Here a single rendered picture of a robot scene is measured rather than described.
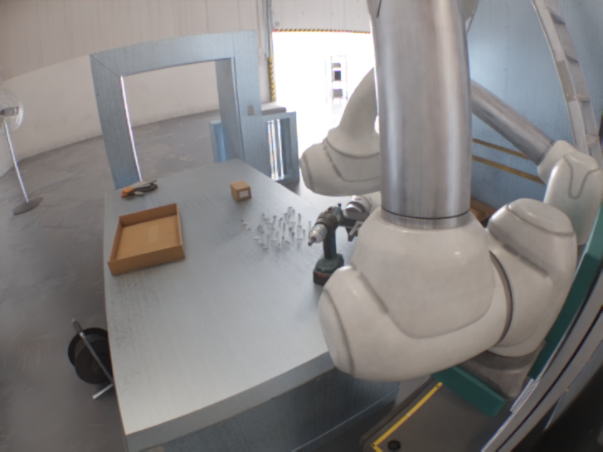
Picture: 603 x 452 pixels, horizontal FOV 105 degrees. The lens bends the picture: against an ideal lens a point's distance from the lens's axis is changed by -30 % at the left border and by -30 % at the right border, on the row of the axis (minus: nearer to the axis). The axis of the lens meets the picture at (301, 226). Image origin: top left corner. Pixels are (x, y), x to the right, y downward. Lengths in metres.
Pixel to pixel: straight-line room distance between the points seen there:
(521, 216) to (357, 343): 0.27
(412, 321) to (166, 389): 0.65
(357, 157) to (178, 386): 0.65
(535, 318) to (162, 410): 0.75
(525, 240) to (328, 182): 0.33
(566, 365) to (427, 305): 0.44
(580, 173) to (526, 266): 0.50
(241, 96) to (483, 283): 2.30
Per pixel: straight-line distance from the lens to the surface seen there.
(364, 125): 0.55
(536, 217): 0.46
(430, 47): 0.31
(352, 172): 0.57
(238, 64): 2.50
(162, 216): 1.64
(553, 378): 0.73
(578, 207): 0.90
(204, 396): 0.81
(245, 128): 2.54
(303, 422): 1.14
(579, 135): 1.77
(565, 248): 0.47
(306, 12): 11.66
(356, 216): 1.16
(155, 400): 0.84
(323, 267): 1.01
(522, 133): 1.12
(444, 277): 0.32
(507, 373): 0.58
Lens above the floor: 1.31
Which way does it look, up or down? 29 degrees down
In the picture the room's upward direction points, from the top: 3 degrees counter-clockwise
